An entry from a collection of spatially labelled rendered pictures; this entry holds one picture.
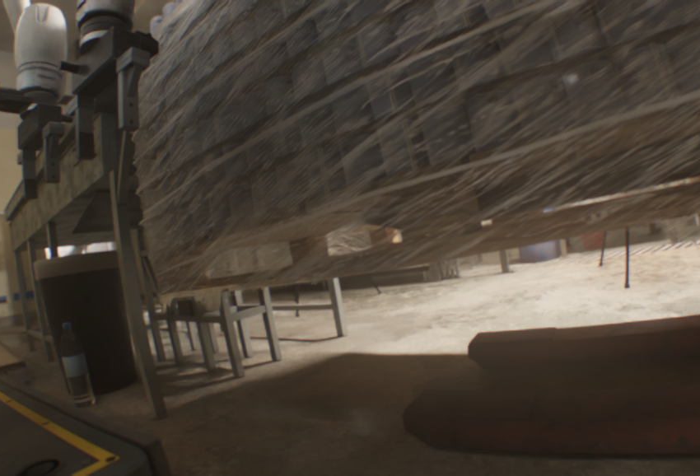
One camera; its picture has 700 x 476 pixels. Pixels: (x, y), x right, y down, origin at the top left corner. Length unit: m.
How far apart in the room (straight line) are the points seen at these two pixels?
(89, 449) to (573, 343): 1.09
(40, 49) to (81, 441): 0.71
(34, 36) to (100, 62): 0.33
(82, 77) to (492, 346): 1.17
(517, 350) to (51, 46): 1.37
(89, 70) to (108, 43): 0.06
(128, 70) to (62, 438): 0.44
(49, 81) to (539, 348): 1.36
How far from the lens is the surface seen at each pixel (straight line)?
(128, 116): 0.54
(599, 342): 1.17
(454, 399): 0.86
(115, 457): 0.37
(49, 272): 1.76
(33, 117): 0.84
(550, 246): 3.63
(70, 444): 0.43
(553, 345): 1.17
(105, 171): 1.38
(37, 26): 0.93
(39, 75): 0.88
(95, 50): 0.63
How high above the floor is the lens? 0.47
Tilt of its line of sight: 1 degrees up
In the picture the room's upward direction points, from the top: 9 degrees counter-clockwise
